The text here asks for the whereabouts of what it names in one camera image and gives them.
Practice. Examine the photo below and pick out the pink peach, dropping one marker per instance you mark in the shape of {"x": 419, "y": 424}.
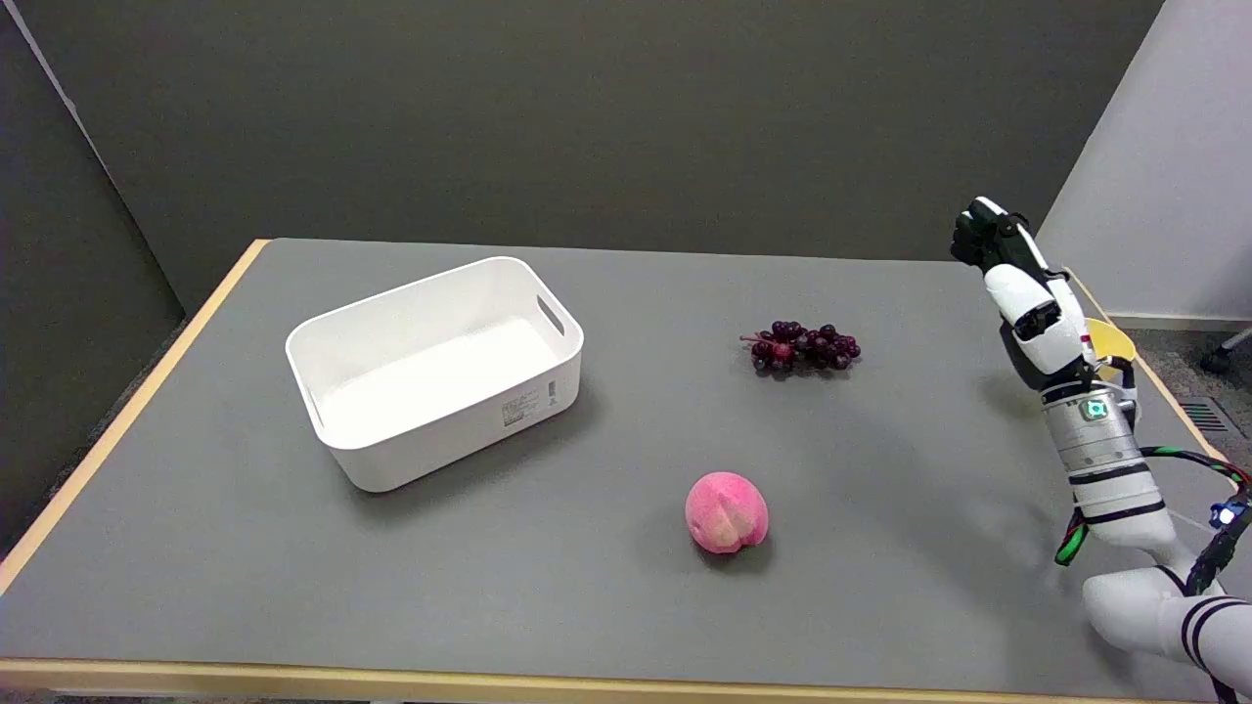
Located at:
{"x": 726, "y": 513}

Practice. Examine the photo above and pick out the floor vent grille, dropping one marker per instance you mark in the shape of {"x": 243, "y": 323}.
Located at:
{"x": 1205, "y": 417}

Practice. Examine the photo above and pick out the yellow round object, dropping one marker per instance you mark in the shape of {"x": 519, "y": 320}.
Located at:
{"x": 1110, "y": 344}

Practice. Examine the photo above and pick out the dark purple grape bunch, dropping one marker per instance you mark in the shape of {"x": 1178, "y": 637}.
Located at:
{"x": 804, "y": 347}

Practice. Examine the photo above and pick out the black chair caster leg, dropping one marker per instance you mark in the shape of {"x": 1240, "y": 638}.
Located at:
{"x": 1223, "y": 354}

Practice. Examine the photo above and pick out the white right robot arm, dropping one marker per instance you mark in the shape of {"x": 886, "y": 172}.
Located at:
{"x": 1110, "y": 469}

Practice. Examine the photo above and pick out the white plastic storage bin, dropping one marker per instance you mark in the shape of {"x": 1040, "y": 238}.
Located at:
{"x": 435, "y": 372}

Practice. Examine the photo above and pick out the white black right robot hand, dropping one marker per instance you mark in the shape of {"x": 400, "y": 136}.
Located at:
{"x": 1037, "y": 308}

